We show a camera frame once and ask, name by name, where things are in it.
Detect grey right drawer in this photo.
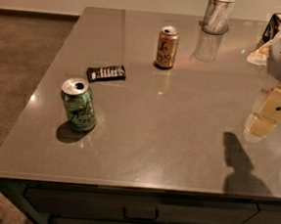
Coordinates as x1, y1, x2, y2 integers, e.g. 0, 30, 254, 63
243, 203, 281, 224

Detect black snack bar wrapper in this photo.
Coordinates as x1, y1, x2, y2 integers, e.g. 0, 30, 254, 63
86, 65, 126, 83

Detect black wire napkin basket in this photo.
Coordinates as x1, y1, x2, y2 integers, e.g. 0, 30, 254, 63
262, 13, 281, 42

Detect green soda can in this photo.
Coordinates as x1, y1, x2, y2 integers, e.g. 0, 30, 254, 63
61, 78, 96, 132

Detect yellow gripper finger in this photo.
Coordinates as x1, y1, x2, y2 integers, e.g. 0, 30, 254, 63
248, 84, 281, 137

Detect grey drawer with handle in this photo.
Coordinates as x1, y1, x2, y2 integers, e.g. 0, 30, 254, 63
25, 189, 258, 224

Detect orange soda can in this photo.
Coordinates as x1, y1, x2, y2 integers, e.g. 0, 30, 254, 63
156, 26, 179, 68

